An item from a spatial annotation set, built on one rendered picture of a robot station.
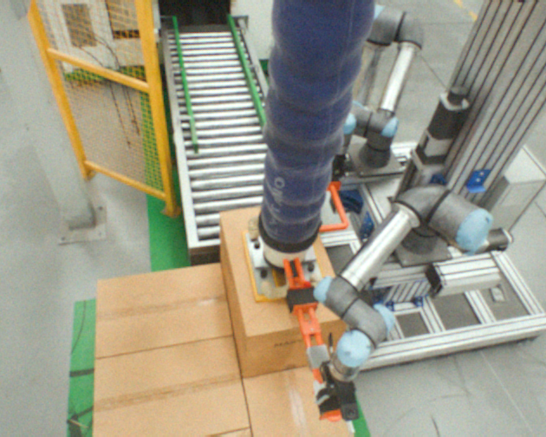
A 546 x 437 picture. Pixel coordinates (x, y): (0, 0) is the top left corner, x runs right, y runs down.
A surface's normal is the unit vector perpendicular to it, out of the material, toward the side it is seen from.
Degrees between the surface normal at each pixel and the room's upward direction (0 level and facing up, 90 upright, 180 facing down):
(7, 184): 0
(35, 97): 90
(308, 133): 88
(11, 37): 90
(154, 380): 0
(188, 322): 0
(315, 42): 82
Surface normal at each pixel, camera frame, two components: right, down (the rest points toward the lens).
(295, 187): -0.06, 0.60
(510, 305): 0.07, -0.64
